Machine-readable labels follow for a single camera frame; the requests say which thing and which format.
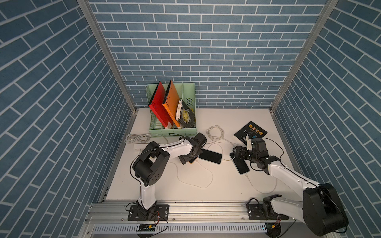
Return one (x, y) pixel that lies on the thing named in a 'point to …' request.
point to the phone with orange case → (191, 161)
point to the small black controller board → (147, 227)
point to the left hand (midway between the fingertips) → (196, 156)
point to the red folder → (156, 104)
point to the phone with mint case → (211, 155)
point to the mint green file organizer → (185, 91)
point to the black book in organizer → (185, 115)
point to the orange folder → (171, 102)
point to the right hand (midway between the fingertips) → (240, 150)
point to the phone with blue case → (240, 164)
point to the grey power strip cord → (131, 138)
